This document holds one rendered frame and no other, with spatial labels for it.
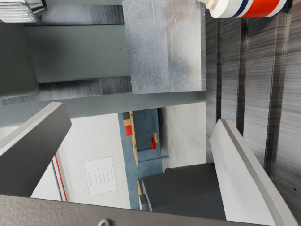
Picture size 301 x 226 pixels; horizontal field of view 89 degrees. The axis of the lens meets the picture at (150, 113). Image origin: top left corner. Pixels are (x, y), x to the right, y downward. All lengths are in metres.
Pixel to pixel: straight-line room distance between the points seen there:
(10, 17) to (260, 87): 0.35
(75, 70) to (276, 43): 0.55
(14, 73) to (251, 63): 0.48
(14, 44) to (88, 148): 4.51
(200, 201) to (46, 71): 0.59
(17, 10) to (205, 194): 0.38
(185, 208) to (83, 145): 4.64
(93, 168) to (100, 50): 4.72
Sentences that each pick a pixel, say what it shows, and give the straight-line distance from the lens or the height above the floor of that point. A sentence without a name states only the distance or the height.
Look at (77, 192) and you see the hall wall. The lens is 5.66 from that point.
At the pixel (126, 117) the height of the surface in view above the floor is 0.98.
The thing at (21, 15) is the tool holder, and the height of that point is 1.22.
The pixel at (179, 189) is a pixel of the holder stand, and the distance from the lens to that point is 0.34.
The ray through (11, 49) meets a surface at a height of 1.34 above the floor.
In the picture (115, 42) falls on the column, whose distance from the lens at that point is 0.62.
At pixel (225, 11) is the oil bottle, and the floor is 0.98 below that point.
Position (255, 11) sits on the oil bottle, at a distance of 0.26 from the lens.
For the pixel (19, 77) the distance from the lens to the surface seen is 0.48.
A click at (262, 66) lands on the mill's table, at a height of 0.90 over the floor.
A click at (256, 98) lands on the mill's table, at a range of 0.30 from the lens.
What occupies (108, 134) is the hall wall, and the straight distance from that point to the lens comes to 4.70.
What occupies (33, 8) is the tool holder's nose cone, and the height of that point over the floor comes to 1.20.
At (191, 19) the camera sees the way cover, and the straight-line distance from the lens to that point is 0.56.
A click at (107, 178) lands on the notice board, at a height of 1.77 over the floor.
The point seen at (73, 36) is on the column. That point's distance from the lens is 0.64.
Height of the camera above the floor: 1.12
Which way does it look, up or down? 11 degrees down
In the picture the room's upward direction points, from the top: 98 degrees counter-clockwise
